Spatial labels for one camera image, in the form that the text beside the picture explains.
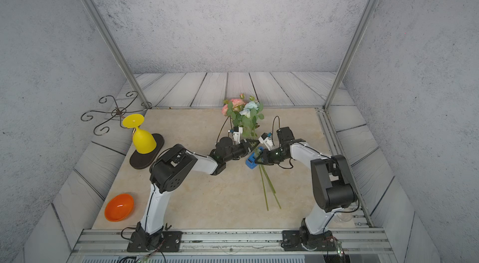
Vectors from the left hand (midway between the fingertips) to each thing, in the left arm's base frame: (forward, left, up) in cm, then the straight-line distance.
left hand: (262, 144), depth 89 cm
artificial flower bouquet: (+15, +7, +5) cm, 18 cm away
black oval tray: (-1, +62, -12) cm, 63 cm away
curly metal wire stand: (+5, +59, +19) cm, 62 cm away
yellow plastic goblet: (-5, +50, +10) cm, 51 cm away
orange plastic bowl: (-24, +62, -10) cm, 67 cm away
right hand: (-6, +2, -4) cm, 8 cm away
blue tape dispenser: (-4, +6, -8) cm, 11 cm away
